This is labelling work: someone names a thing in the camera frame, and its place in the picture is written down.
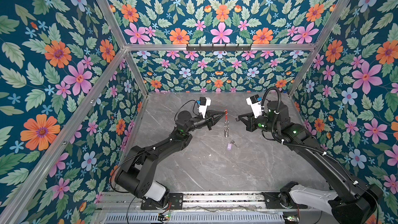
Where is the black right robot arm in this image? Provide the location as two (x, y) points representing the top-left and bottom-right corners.
(236, 95), (382, 224)

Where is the aluminium beam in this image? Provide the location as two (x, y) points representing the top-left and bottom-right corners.
(125, 44), (316, 52)
(1, 48), (126, 224)

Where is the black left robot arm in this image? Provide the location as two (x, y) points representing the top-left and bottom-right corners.
(114, 111), (226, 205)

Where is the aluminium back right post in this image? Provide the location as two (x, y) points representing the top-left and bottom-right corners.
(288, 0), (351, 99)

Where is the aluminium left top beam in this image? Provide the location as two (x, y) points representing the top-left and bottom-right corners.
(1, 48), (126, 224)

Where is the aluminium post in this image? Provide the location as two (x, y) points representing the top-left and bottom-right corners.
(96, 0), (148, 99)
(288, 0), (351, 99)

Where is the white perforated cable duct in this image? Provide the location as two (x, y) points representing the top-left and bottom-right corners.
(104, 212), (285, 224)

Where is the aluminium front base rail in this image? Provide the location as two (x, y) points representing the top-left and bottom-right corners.
(98, 185), (338, 214)

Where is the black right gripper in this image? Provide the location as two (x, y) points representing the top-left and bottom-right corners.
(237, 111), (280, 136)

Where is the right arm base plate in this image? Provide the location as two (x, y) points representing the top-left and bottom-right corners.
(261, 192), (308, 209)

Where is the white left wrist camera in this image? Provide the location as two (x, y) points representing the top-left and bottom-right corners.
(197, 96), (211, 118)

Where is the purple tag key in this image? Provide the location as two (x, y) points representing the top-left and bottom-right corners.
(227, 142), (238, 150)

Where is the black corrugated cable conduit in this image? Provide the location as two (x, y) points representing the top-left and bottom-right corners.
(260, 86), (283, 141)

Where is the black hook rail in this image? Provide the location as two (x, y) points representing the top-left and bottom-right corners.
(186, 44), (252, 52)

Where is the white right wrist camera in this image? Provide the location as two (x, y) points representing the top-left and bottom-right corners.
(246, 94), (263, 118)

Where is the aluminium back top beam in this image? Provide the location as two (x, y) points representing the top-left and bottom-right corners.
(125, 44), (316, 52)

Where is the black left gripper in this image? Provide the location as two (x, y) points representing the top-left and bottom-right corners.
(186, 109), (224, 134)

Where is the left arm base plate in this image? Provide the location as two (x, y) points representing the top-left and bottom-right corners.
(141, 193), (184, 211)

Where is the aluminium back left post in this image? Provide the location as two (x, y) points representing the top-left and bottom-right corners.
(96, 0), (148, 99)

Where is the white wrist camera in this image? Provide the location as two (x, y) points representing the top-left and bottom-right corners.
(246, 94), (263, 118)
(197, 96), (211, 118)

